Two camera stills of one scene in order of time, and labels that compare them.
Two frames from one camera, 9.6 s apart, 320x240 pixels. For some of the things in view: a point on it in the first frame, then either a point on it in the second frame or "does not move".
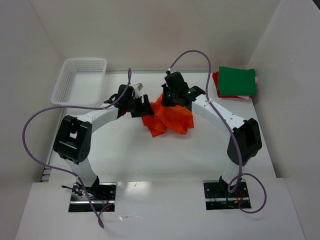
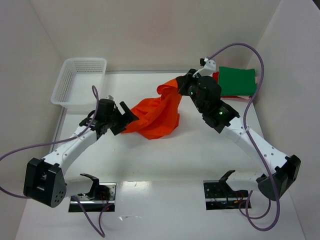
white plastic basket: [79, 82] does not move
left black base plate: [102, 195] does not move
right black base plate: [218, 197] does not move
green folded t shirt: [235, 81] does not move
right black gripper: [169, 97] to [186, 81]
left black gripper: [139, 107] to [120, 121]
